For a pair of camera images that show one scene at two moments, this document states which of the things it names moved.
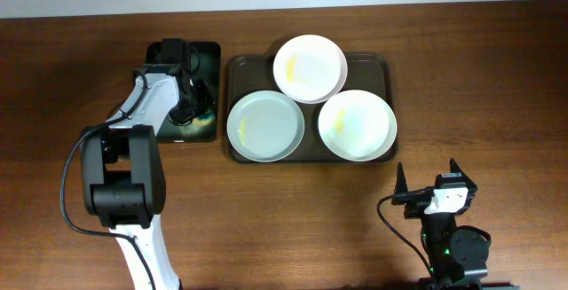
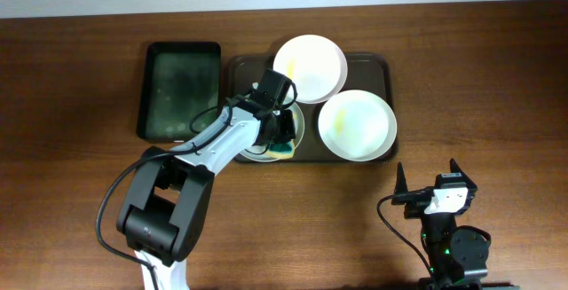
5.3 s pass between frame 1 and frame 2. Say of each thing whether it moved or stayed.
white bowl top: stayed
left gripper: moved
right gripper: stayed
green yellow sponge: moved
